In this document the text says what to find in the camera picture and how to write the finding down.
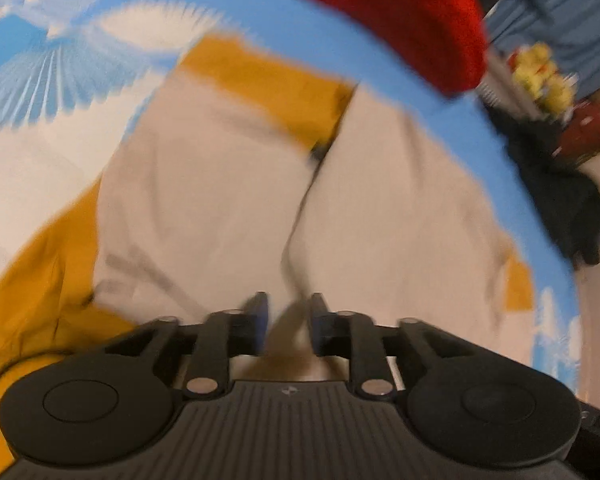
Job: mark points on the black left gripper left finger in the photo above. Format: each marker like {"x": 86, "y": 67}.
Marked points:
{"x": 195, "y": 358}

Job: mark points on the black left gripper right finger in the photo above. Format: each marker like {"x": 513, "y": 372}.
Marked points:
{"x": 382, "y": 359}

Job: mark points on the blue white patterned bedsheet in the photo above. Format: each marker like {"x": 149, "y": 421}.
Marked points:
{"x": 75, "y": 76}

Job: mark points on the red box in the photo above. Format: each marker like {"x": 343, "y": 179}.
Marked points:
{"x": 580, "y": 141}

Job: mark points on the blue curtain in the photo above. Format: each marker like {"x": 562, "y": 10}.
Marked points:
{"x": 571, "y": 28}

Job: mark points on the yellow plush toys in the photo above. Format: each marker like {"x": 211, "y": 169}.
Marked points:
{"x": 533, "y": 67}

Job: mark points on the beige and mustard jacket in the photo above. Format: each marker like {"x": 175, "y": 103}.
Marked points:
{"x": 248, "y": 174}

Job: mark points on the black clothing pile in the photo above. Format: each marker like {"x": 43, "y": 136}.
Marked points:
{"x": 566, "y": 199}

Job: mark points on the folded red blanket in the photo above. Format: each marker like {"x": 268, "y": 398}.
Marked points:
{"x": 442, "y": 40}

